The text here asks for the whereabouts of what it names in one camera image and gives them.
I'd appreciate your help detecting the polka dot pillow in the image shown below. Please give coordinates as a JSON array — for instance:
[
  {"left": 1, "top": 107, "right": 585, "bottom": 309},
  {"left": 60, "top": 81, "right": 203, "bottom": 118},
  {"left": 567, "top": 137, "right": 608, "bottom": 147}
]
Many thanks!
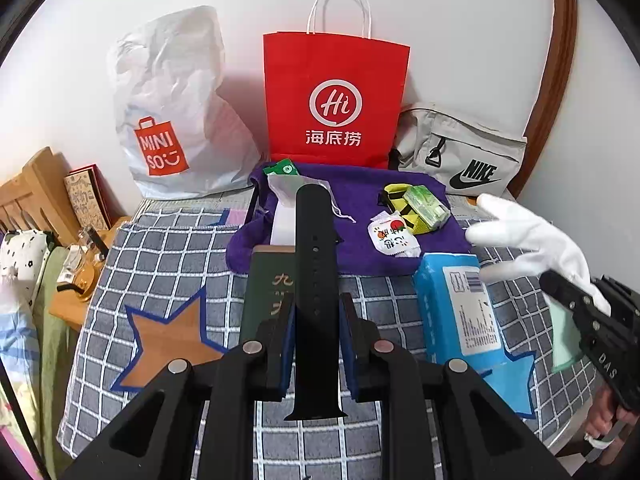
[{"left": 0, "top": 229, "right": 51, "bottom": 306}]

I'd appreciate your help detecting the white plastic shopping bag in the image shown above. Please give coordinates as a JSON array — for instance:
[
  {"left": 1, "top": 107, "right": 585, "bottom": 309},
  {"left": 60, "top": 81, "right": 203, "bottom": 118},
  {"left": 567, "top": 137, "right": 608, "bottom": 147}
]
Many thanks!
[{"left": 106, "top": 5, "right": 263, "bottom": 200}]

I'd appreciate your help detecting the small white packet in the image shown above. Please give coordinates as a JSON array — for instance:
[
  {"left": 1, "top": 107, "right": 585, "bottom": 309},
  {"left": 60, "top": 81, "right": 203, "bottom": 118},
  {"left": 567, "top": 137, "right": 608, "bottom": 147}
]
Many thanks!
[{"left": 56, "top": 245, "right": 83, "bottom": 286}]

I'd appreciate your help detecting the clear green tissue pack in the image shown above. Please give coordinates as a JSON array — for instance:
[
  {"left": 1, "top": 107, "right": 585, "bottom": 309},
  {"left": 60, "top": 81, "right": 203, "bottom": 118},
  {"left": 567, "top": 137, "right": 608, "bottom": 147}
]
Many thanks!
[{"left": 402, "top": 185, "right": 449, "bottom": 231}]

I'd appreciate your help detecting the white glove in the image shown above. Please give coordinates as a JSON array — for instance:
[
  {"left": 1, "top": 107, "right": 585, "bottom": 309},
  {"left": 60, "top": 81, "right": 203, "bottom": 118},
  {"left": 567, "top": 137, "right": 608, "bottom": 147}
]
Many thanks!
[{"left": 465, "top": 194, "right": 612, "bottom": 317}]

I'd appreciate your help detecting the grey checkered star blanket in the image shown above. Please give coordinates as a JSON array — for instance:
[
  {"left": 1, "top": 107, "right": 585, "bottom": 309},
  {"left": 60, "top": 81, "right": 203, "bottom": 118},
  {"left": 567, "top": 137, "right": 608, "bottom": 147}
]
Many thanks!
[{"left": 57, "top": 200, "right": 608, "bottom": 480}]

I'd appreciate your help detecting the patterned book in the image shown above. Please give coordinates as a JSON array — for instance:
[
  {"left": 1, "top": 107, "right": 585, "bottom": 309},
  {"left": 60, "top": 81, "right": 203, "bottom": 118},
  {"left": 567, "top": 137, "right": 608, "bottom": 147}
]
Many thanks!
[{"left": 63, "top": 164, "right": 113, "bottom": 233}]

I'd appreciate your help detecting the red paper bag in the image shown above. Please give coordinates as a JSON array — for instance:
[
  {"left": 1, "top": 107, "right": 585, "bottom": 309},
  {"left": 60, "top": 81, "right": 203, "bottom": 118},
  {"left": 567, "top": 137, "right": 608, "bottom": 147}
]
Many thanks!
[{"left": 263, "top": 0, "right": 412, "bottom": 171}]

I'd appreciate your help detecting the black watch strap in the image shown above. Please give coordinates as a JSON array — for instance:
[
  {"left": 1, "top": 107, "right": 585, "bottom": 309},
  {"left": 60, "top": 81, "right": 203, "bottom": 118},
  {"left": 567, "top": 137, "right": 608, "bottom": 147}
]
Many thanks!
[{"left": 284, "top": 184, "right": 349, "bottom": 421}]

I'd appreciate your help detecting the thin black pole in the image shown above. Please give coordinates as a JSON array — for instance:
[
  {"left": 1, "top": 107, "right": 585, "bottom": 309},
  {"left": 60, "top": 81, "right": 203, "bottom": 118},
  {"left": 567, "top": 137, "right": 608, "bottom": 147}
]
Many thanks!
[{"left": 0, "top": 355, "right": 51, "bottom": 480}]

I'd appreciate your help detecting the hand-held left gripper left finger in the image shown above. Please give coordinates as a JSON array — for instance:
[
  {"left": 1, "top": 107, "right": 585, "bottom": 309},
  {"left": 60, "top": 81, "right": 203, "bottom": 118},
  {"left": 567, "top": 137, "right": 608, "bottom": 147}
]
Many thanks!
[{"left": 60, "top": 305, "right": 298, "bottom": 480}]

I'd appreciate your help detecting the person's right hand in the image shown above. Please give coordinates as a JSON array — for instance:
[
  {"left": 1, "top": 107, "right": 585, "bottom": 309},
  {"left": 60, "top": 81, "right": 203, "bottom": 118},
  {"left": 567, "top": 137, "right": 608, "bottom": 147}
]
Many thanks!
[{"left": 582, "top": 387, "right": 636, "bottom": 441}]

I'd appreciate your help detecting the white candy packet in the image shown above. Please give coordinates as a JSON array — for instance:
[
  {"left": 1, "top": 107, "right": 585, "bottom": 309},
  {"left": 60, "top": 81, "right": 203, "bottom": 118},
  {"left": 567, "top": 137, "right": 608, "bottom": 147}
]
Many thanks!
[{"left": 367, "top": 211, "right": 421, "bottom": 258}]

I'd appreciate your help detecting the wooden door frame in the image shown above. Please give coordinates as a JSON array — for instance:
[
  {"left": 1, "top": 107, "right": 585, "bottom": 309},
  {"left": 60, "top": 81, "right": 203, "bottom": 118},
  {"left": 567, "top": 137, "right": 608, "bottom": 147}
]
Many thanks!
[{"left": 517, "top": 0, "right": 581, "bottom": 201}]

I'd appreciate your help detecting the wooden headboard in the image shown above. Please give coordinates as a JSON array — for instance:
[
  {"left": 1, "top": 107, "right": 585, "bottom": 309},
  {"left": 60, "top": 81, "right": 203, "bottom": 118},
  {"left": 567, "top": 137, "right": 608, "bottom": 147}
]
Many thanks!
[{"left": 0, "top": 146, "right": 83, "bottom": 241}]

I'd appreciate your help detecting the white drawstring pouch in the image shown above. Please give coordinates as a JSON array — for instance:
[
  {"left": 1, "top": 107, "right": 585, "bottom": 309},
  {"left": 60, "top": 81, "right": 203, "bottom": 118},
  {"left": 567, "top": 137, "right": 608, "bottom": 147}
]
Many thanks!
[{"left": 266, "top": 174, "right": 357, "bottom": 224}]

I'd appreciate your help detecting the blue tissue pack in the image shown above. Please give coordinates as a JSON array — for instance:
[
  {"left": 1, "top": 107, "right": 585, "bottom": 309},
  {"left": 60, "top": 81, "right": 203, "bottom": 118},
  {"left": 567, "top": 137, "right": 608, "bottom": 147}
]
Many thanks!
[{"left": 412, "top": 252, "right": 506, "bottom": 376}]

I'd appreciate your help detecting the light green cloth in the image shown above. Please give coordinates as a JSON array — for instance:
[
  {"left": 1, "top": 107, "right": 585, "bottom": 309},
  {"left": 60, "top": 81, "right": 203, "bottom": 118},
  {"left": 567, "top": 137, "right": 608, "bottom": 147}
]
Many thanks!
[{"left": 545, "top": 295, "right": 586, "bottom": 373}]

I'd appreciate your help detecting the purple towel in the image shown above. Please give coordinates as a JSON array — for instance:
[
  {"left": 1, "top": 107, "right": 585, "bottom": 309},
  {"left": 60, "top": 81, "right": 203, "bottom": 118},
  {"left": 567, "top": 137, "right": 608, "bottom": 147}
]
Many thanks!
[{"left": 225, "top": 161, "right": 473, "bottom": 277}]

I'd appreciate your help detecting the dark green tea tin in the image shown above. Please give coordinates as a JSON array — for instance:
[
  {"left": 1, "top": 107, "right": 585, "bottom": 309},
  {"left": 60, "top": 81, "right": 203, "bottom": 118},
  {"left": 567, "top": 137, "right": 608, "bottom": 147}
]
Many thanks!
[{"left": 237, "top": 245, "right": 301, "bottom": 356}]

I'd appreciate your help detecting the green bedsheet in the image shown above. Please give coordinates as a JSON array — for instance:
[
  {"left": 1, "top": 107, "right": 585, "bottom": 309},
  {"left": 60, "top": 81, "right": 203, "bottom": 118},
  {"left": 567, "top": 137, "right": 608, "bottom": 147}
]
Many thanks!
[{"left": 30, "top": 247, "right": 91, "bottom": 466}]

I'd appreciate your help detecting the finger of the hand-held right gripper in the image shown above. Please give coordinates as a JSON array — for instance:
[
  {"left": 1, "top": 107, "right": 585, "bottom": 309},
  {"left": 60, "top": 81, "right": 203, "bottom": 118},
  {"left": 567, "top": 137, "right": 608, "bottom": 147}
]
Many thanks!
[
  {"left": 539, "top": 270, "right": 601, "bottom": 326},
  {"left": 590, "top": 275, "right": 640, "bottom": 321}
]

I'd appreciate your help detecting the yellow mesh pouch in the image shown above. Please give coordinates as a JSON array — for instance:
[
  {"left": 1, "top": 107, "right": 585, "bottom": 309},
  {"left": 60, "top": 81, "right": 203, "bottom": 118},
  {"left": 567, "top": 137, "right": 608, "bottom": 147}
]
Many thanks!
[{"left": 377, "top": 183, "right": 426, "bottom": 235}]

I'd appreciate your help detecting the grey waist bag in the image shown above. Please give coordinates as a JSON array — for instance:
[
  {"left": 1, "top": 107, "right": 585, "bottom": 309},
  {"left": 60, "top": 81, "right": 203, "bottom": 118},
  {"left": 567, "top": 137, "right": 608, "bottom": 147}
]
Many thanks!
[{"left": 390, "top": 101, "right": 528, "bottom": 195}]

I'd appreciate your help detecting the white sponge block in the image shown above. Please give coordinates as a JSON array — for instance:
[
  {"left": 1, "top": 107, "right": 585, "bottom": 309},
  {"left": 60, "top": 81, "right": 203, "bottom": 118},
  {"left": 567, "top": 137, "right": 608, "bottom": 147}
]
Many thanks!
[{"left": 270, "top": 200, "right": 301, "bottom": 248}]

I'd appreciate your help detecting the wooden nightstand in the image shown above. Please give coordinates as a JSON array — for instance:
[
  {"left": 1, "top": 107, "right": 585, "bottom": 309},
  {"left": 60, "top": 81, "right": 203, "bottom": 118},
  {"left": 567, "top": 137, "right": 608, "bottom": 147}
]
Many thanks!
[{"left": 48, "top": 216, "right": 133, "bottom": 333}]

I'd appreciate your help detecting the green wet wipe packet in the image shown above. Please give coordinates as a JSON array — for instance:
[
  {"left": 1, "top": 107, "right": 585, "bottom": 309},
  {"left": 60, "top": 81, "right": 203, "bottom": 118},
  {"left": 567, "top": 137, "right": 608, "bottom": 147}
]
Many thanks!
[{"left": 263, "top": 158, "right": 299, "bottom": 178}]

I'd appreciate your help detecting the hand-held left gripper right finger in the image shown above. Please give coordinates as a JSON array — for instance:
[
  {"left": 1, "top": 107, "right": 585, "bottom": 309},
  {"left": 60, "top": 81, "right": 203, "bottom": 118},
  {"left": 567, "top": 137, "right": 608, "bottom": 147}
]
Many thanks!
[{"left": 340, "top": 294, "right": 571, "bottom": 480}]

